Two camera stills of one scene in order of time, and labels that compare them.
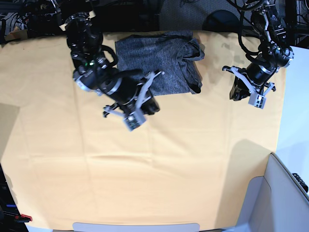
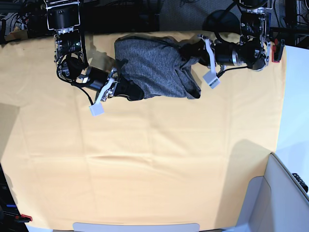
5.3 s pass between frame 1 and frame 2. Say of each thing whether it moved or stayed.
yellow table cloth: stayed
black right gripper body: moved
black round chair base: stayed
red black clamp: stayed
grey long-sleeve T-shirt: moved
